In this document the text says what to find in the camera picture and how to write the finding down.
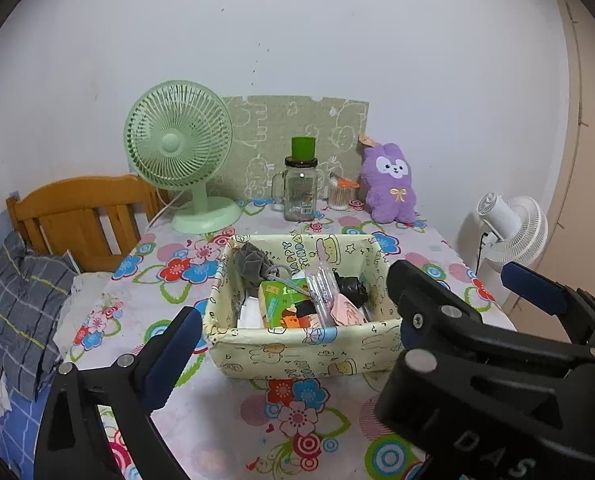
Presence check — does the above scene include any black bag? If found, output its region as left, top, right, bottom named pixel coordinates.
left=333, top=271, right=369, bottom=308

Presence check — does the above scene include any pink pig tissue pack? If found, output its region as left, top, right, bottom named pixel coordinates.
left=330, top=294, right=367, bottom=326

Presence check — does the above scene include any clear plastic bag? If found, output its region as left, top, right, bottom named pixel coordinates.
left=305, top=262, right=340, bottom=315

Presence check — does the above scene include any green wet wipes pack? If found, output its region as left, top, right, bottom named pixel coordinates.
left=258, top=278, right=309, bottom=328

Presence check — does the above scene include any grey sock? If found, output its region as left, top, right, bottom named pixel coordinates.
left=233, top=242, right=286, bottom=298

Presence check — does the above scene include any cartoon animal tissue pack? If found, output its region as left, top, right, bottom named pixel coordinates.
left=280, top=301, right=323, bottom=328

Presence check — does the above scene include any white standing fan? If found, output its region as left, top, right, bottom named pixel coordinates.
left=475, top=192, right=549, bottom=306

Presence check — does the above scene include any yellow cartoon fabric storage box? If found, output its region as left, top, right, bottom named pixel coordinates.
left=203, top=234, right=403, bottom=379

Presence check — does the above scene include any purple plush bunny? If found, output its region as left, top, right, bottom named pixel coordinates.
left=359, top=136, right=417, bottom=224

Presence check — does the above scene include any floral tablecloth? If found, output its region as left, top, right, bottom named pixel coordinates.
left=67, top=200, right=510, bottom=479

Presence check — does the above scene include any toothpick jar orange lid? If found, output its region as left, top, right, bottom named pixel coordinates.
left=328, top=172, right=360, bottom=211

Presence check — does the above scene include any grey plaid pillow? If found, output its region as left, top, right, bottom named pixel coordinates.
left=0, top=231, right=77, bottom=402

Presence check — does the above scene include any glass jar mug green lid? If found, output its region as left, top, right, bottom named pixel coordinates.
left=271, top=136, right=318, bottom=222

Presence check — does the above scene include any wooden bed headboard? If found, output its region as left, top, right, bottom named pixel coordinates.
left=6, top=174, right=163, bottom=272

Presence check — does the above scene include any green cartoon board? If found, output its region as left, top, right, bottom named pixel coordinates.
left=207, top=96, right=369, bottom=200

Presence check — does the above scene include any green desk fan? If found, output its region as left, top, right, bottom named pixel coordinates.
left=124, top=80, right=241, bottom=234

